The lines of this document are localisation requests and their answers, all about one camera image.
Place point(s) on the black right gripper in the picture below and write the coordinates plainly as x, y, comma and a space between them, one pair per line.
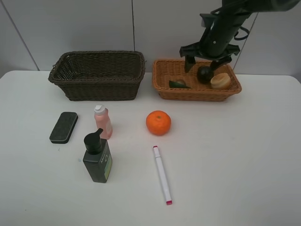
214, 45

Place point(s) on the dark purple mangosteen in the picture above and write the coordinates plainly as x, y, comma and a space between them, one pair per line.
205, 74

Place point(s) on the round bread bun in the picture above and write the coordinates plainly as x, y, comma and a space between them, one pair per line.
220, 81

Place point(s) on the halved avocado with pit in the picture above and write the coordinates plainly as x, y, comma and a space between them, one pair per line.
178, 84

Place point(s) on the orange mandarin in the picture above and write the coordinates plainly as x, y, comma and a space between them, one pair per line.
158, 123

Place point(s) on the white marker pink caps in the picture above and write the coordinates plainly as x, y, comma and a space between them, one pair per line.
162, 176

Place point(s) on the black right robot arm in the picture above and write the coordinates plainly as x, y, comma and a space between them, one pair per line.
224, 24

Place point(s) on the light orange wicker basket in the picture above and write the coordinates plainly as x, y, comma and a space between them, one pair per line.
166, 70

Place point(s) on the dark brown wicker basket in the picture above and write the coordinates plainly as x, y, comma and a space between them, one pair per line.
108, 75

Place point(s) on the pink bottle white cap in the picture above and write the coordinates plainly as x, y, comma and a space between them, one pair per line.
101, 115

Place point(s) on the dark green pump bottle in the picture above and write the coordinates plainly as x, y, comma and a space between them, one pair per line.
97, 158

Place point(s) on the black whiteboard eraser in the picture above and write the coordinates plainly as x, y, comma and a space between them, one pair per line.
63, 128

